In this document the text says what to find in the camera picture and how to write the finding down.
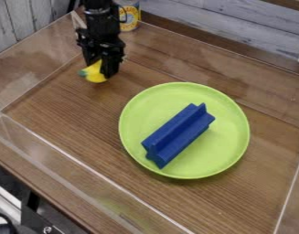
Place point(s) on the yellow toy banana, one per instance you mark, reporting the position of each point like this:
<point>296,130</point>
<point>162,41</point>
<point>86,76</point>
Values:
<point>93,74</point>

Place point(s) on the clear acrylic corner bracket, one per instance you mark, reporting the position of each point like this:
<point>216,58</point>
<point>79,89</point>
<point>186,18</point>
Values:
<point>78,21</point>

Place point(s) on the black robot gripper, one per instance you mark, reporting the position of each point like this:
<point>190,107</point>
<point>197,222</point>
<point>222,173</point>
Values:
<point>102,35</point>

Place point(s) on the green round plate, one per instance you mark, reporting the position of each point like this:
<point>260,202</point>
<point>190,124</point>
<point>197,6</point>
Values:
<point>216,150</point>

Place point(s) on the yellow blue labelled can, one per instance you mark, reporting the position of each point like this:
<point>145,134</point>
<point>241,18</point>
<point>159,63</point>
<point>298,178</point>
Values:
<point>130,14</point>

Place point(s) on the black metal table frame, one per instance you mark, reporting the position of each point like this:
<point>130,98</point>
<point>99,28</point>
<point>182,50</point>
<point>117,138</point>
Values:
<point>41,216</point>

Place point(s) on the clear acrylic tray wall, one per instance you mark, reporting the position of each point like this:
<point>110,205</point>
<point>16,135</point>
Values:
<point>102,206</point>

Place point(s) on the blue plastic block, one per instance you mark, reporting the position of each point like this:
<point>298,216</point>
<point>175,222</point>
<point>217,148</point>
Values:
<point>177,134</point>

